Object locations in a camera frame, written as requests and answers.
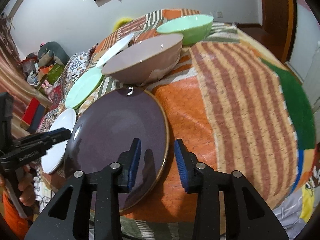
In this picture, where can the brown wooden door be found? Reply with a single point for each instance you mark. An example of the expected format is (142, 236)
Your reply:
(279, 26)

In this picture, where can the pink rabbit toy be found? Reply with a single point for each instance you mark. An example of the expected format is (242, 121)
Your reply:
(48, 89)

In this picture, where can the striped brown curtain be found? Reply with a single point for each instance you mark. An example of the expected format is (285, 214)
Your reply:
(13, 82)

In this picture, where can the grey plush toy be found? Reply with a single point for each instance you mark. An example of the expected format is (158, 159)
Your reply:
(52, 53)

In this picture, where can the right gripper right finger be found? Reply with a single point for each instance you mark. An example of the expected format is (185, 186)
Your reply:
(248, 216)

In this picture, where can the green storage box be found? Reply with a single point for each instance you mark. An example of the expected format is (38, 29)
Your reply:
(49, 74)

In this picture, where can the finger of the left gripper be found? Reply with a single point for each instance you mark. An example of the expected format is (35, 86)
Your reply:
(51, 137)

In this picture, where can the dark purple plate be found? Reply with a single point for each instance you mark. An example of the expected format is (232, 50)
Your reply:
(107, 129)

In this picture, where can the patterned geometric quilt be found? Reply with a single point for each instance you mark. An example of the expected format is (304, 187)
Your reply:
(75, 67)

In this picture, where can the mint green bowl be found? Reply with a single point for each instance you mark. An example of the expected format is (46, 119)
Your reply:
(194, 28)

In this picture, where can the white plate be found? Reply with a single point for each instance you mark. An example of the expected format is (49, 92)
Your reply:
(54, 155)

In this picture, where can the person's left hand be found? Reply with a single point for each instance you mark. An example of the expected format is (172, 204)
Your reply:
(25, 185)

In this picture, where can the orange striped patchwork blanket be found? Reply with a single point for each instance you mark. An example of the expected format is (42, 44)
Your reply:
(237, 107)

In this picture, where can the white wall socket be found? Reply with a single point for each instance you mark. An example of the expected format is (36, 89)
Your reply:
(220, 14)

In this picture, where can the white bowl with dark spots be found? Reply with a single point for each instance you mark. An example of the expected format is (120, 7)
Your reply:
(118, 47)

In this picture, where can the mint green plate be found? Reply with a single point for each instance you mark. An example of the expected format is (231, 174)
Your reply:
(83, 87)

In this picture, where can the pink beige bowl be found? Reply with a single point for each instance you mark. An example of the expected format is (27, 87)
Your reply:
(146, 61)

